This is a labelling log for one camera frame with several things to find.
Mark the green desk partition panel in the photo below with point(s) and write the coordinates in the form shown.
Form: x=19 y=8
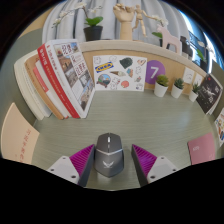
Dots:
x=10 y=83

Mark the white sticker sheet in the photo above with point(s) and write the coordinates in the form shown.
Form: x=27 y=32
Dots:
x=118 y=73

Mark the pink horse figurine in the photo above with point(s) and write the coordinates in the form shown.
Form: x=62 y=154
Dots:
x=171 y=40

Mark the white book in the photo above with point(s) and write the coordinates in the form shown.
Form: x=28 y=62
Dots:
x=23 y=83
x=218 y=104

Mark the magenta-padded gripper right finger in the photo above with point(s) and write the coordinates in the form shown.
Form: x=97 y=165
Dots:
x=161 y=166

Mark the wooden hand model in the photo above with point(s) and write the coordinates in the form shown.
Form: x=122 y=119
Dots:
x=126 y=23

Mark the pink mouse pad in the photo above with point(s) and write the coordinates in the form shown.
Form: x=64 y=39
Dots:
x=201 y=149

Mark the dark-framed window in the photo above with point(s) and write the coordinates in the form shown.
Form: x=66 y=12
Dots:
x=195 y=31

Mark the small plant in white pot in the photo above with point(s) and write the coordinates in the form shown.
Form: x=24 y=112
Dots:
x=176 y=91
x=160 y=90
x=193 y=96

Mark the white orchid in black pot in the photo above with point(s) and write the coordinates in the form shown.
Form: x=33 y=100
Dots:
x=93 y=33
x=203 y=65
x=157 y=34

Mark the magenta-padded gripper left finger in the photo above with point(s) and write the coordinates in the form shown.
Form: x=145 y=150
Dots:
x=63 y=168

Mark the light wooden back shelf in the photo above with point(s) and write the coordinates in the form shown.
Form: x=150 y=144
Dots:
x=173 y=66

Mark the dark grey horse figurine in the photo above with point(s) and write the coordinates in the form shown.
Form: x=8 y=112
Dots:
x=186 y=46

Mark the grey computer mouse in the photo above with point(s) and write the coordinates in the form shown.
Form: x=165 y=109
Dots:
x=109 y=156

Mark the black book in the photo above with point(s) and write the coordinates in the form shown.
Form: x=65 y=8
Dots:
x=208 y=93

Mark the purple round number sign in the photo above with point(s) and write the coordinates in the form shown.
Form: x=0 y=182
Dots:
x=154 y=71

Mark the grey curtain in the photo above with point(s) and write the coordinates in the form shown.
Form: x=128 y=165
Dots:
x=110 y=13

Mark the red-spined photo magazine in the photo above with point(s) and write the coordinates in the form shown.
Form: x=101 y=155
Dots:
x=71 y=73

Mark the beige card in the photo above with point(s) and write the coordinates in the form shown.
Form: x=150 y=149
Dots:
x=18 y=136

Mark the white wall socket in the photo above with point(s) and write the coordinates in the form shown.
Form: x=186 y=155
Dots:
x=198 y=80
x=188 y=76

